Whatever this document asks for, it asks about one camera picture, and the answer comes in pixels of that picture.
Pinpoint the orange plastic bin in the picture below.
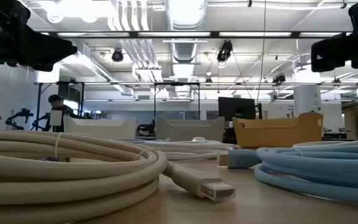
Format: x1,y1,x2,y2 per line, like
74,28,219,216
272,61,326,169
232,112,324,149

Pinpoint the beige USB cable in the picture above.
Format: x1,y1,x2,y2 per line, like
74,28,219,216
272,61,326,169
0,128,236,224

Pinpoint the light blue USB cable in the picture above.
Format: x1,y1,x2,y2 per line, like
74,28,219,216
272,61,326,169
218,143,358,208

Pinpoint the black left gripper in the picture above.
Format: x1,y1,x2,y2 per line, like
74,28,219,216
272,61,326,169
0,0,78,72

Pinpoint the grey plastic bin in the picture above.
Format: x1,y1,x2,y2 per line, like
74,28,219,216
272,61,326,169
155,116,226,142

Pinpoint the white plastic bin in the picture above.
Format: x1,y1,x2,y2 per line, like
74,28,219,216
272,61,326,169
63,115,137,141

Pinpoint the black overhead light bar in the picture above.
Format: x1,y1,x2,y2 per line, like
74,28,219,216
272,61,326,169
40,30,352,39

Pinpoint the black monitor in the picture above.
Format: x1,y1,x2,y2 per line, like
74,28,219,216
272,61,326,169
218,96,257,121

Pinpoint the person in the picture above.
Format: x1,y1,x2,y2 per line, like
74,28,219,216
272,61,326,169
44,94,74,133

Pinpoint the white round pillar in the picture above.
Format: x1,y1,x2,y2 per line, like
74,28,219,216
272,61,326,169
293,85,322,118

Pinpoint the black ceiling camera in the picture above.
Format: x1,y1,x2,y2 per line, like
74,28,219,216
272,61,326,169
111,48,124,63
216,39,234,63

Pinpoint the black background metal frame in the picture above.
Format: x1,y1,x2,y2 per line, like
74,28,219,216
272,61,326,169
153,82,201,121

